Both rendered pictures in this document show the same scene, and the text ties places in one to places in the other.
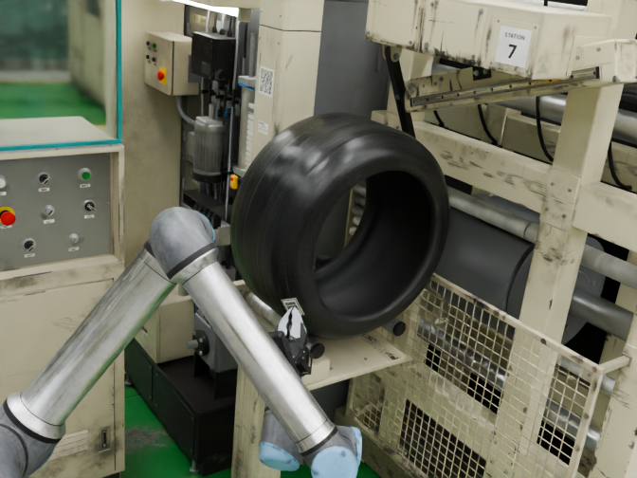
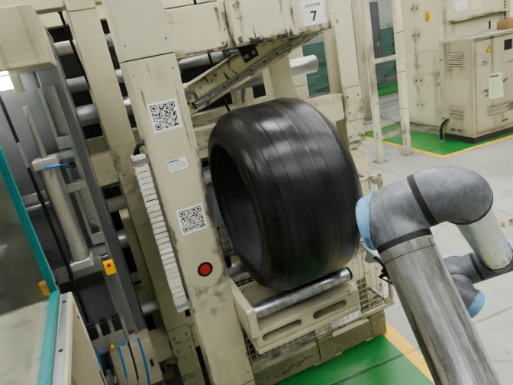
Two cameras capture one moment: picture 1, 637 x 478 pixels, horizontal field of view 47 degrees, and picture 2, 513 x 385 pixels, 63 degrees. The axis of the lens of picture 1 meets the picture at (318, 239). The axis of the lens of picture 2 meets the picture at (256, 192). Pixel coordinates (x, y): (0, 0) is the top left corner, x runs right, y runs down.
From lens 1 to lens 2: 1.93 m
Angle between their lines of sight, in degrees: 67
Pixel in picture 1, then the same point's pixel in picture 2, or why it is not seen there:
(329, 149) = (315, 113)
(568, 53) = not seen: hidden behind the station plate
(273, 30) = (157, 58)
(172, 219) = (454, 170)
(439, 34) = (250, 26)
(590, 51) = not seen: hidden behind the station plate
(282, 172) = (314, 147)
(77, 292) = not seen: outside the picture
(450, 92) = (230, 79)
